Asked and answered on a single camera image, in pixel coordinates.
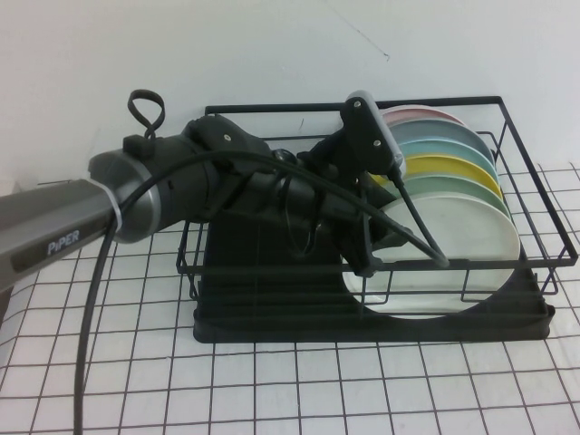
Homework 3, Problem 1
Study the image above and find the yellow plate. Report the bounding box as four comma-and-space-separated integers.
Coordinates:
369, 153, 505, 201

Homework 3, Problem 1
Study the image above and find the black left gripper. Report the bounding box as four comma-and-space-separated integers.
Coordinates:
311, 134, 411, 278

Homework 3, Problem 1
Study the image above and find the black wire dish rack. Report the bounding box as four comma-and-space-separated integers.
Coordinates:
175, 94, 580, 318
192, 216, 556, 343

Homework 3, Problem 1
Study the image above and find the green plate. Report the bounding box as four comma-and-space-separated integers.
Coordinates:
392, 174, 516, 224

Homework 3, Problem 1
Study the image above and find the grey wrist camera black bracket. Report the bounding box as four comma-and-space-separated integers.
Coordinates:
342, 89, 408, 178

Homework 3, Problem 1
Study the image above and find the black cable loop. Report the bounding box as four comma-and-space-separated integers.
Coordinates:
128, 89, 165, 140

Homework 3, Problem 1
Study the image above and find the white plate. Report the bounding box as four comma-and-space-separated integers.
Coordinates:
342, 194, 521, 321

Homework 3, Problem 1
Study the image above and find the light blue plate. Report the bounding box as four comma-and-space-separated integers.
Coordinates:
398, 139, 498, 183

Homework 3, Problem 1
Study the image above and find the pink plate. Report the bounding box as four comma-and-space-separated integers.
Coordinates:
379, 104, 468, 129

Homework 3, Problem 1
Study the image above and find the white black-grid tablecloth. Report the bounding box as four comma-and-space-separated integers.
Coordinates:
0, 162, 580, 435

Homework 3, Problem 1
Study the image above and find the thick black camera cable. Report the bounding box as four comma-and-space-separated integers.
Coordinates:
74, 151, 452, 435

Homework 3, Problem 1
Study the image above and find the grey-blue plate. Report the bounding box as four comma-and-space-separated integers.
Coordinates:
387, 118, 495, 165

